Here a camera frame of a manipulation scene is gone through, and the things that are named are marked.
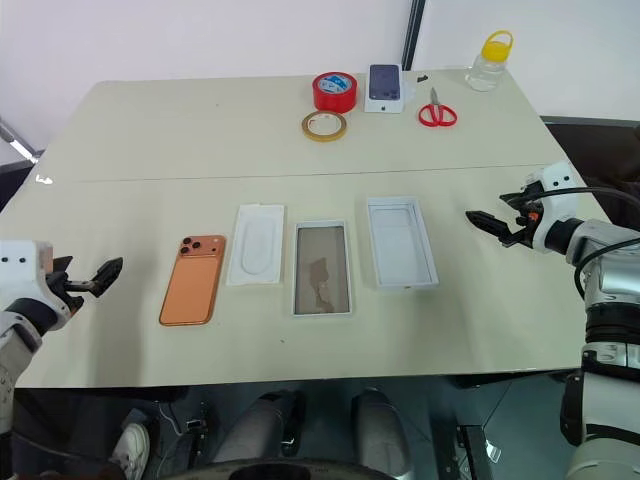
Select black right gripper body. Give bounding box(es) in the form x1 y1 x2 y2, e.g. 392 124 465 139
501 195 547 250

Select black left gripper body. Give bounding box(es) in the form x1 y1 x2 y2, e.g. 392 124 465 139
45 268 99 316

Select white open box lid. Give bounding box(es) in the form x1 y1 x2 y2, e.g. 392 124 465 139
366 195 441 292

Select boxed blue phone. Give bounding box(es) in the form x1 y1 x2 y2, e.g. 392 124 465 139
363 62 405 115

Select white box base, brown inside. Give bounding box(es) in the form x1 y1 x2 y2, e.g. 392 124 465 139
291 218 353 318

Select orange smartphone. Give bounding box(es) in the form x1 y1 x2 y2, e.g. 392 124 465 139
158 233 228 327

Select clear jar with yellow lid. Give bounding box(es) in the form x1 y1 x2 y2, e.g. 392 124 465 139
464 30 515 93

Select white moulded insert tray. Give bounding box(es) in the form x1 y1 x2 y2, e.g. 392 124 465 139
225 202 287 287

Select white shoe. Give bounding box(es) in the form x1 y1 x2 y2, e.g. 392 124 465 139
110 422 152 480

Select yellow thin tape roll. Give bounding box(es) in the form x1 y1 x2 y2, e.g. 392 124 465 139
300 110 349 143

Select red tape roll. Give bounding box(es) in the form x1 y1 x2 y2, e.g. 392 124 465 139
312 71 358 114

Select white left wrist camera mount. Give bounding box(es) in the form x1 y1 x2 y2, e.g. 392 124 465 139
0 239 72 319

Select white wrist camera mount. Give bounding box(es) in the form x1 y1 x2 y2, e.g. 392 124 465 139
521 161 580 251
0 239 72 319

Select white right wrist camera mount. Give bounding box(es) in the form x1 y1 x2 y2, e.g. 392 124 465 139
521 161 580 251

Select red-handled scissors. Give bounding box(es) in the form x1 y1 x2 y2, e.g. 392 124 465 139
418 86 459 129

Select grey metal frame bar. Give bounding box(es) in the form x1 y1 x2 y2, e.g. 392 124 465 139
0 116 40 165

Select black vertical post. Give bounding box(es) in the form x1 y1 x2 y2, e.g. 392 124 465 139
401 0 428 72

